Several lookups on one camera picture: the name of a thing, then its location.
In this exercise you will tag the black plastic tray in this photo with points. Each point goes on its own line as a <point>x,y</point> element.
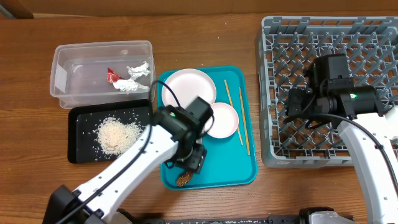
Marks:
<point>84,121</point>

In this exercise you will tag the white napkin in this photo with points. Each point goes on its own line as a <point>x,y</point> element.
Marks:
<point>131,84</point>

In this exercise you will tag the left wooden chopstick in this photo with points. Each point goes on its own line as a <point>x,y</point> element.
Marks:
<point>235,115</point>

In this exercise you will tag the teal serving tray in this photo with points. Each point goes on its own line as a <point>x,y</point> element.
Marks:
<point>227,162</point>

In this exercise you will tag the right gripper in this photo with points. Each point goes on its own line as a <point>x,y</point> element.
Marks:
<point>295,99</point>

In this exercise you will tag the large white plate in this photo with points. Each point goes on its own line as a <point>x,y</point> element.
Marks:
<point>189,83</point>

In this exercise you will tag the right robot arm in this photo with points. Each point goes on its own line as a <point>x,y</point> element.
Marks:
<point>358,115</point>

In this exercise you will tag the red snack wrapper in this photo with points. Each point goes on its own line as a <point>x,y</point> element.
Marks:
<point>112,76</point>

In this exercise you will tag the clear plastic bin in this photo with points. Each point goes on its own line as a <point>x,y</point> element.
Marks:
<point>79,71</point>

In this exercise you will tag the brown pine cone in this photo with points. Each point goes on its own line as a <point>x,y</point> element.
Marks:
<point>184,178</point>

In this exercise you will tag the grey dishwasher rack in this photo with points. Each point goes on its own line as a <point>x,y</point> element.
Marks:
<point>285,46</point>

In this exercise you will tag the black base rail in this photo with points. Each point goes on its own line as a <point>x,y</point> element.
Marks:
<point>302,217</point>

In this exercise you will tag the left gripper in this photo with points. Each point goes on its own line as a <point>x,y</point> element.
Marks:
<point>196,160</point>

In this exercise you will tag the medium white bowl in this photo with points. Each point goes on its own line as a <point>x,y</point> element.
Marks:
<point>221,125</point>

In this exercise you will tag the white rice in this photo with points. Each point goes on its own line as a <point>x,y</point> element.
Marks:
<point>116,138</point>

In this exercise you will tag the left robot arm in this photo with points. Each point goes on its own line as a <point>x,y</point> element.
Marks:
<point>171,136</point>

